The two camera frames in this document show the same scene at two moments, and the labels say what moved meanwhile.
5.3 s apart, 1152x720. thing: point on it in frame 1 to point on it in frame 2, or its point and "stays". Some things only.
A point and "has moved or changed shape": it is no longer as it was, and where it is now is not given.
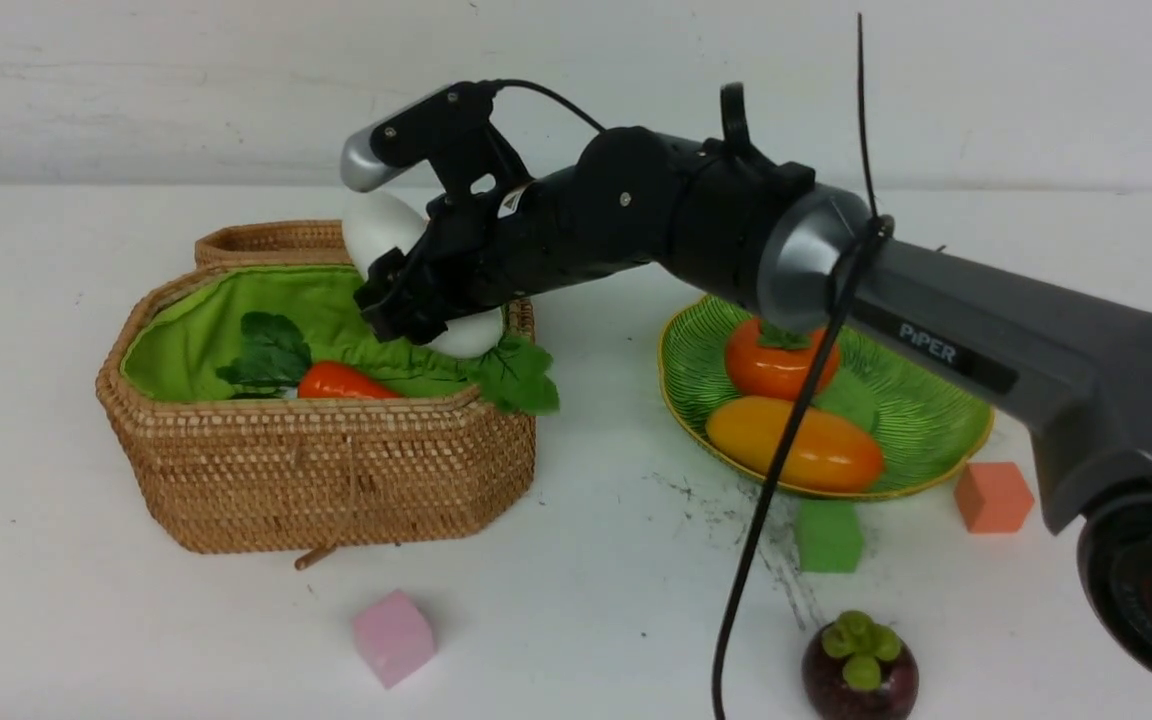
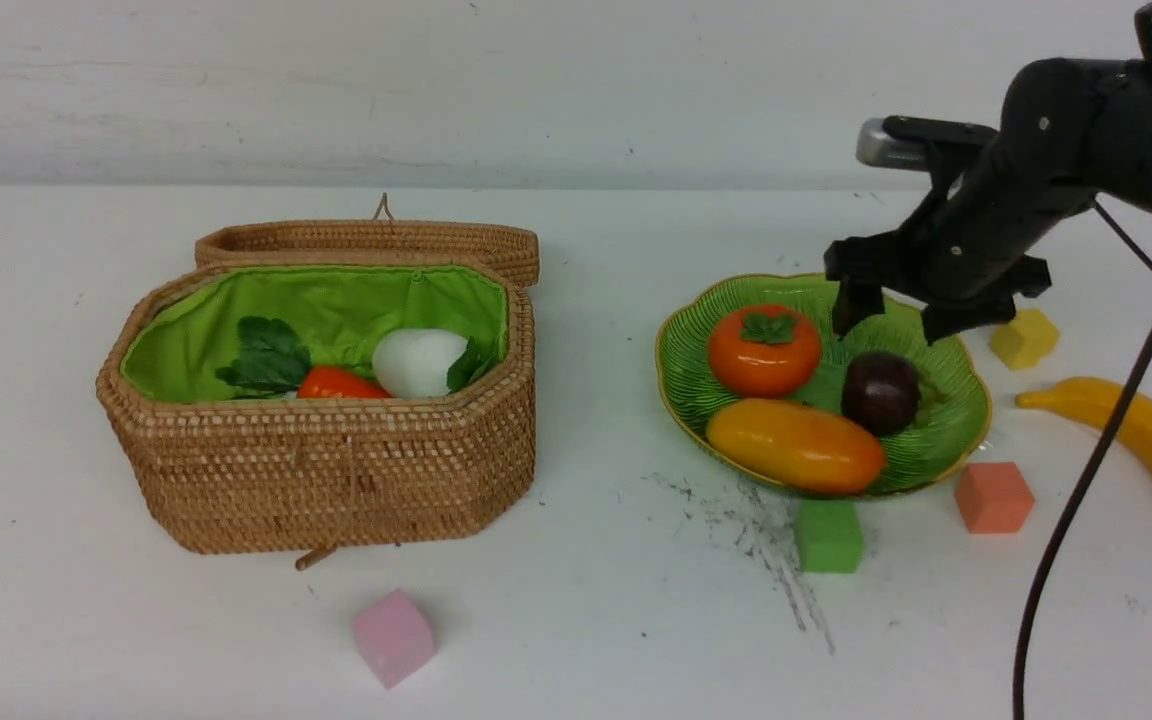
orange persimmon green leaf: x=762 y=362 has moved or changed shape
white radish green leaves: x=378 y=223 to x=428 y=362
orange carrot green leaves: x=276 y=364 stays
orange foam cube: x=993 y=497 stays
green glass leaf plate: x=927 y=421 stays
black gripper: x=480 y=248 to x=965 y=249
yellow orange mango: x=832 y=456 stays
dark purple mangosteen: x=857 y=669 to x=883 y=391
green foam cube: x=829 y=535 stays
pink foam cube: x=396 y=634 stays
